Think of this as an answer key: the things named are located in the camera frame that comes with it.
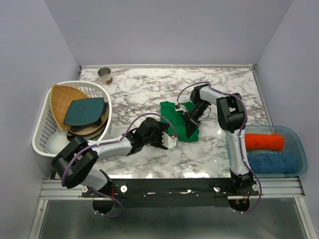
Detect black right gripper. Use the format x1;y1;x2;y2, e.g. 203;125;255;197
180;100;209;138

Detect green t shirt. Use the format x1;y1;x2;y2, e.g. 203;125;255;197
160;101;199;142

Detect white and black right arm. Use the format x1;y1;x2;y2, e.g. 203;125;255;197
182;82;254;195

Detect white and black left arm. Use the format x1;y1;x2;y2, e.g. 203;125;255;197
51;117;177;197

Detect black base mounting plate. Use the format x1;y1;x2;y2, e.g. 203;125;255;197
81;178;259;209

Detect white table edge trim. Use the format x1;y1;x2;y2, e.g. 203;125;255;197
80;64;255;70

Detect dark stacked bowls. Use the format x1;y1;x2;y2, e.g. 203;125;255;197
66;110;109;141

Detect rolled orange t shirt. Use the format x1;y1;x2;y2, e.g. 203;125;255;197
245;133;285;151

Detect dark teal plate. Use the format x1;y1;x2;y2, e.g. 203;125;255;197
64;98;108;126

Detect metal cup with cork base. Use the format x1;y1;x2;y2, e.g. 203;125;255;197
98;67;113;85

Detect clear blue plastic bin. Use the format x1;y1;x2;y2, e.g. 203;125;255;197
225;125;308;178

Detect rolled blue t shirt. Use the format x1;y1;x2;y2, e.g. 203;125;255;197
248;153;298;175

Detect white bowl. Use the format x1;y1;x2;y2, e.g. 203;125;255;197
45;129;70;155

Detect woven wicker tray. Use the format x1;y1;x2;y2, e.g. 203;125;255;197
50;84;89;131

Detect white plastic laundry basket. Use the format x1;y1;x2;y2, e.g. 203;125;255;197
32;81;112;158

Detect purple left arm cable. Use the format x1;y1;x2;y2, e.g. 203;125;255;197
61;113;178;219

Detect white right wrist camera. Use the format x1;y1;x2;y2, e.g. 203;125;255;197
175;103;188;113

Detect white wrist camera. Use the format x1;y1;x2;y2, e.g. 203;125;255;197
175;103;188;113
162;132;178;149

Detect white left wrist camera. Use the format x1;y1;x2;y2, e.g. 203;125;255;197
162;132;178;149

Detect aluminium rail frame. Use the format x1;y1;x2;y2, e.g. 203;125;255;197
29;178;317;239

